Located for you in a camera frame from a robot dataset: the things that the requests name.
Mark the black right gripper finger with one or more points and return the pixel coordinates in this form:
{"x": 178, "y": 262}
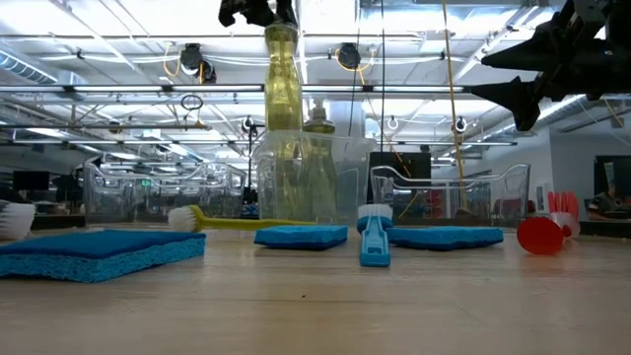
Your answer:
{"x": 532, "y": 51}
{"x": 517, "y": 96}

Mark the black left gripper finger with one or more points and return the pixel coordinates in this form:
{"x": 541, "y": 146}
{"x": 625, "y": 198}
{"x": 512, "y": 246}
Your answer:
{"x": 287, "y": 10}

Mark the clear yellow-green soap pump bottle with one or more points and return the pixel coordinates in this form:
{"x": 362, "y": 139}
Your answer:
{"x": 283, "y": 84}
{"x": 319, "y": 125}

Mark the red dish brush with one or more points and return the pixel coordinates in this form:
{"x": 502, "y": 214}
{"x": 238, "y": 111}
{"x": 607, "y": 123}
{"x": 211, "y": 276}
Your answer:
{"x": 539, "y": 236}

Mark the light blue sponge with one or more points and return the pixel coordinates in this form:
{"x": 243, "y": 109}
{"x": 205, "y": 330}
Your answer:
{"x": 443, "y": 237}
{"x": 301, "y": 237}

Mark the blue dish brush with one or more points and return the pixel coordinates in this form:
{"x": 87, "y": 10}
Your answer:
{"x": 374, "y": 246}

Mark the yellow-green dish brush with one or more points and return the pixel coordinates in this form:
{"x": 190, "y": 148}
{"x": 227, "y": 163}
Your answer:
{"x": 182, "y": 219}

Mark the dark blue sponge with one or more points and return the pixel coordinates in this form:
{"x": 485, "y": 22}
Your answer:
{"x": 98, "y": 251}

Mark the shallow clear plastic bin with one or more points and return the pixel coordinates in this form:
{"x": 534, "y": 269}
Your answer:
{"x": 148, "y": 207}
{"x": 493, "y": 197}

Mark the long ceiling light strip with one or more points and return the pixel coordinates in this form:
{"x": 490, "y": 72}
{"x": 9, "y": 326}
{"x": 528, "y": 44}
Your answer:
{"x": 148, "y": 89}

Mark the black rectangular screen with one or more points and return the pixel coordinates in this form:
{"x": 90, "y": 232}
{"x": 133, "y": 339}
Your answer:
{"x": 399, "y": 159}

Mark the person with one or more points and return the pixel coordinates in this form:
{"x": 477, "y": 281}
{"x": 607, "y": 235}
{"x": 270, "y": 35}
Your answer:
{"x": 611, "y": 204}

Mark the dark bench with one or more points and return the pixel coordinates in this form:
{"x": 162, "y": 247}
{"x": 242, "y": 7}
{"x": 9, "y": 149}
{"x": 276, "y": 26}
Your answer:
{"x": 606, "y": 229}

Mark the tall clear plastic bin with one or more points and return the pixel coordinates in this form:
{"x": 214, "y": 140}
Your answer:
{"x": 350, "y": 187}

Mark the small black monitor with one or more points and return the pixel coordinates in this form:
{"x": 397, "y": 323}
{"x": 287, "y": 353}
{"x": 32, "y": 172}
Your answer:
{"x": 29, "y": 181}

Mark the dark desk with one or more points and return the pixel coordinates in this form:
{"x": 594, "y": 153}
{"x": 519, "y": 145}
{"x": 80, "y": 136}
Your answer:
{"x": 59, "y": 222}

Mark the white wall poster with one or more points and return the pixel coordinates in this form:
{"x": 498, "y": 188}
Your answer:
{"x": 542, "y": 197}

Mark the black wall screen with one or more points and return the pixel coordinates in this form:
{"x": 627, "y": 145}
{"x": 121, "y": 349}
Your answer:
{"x": 600, "y": 170}

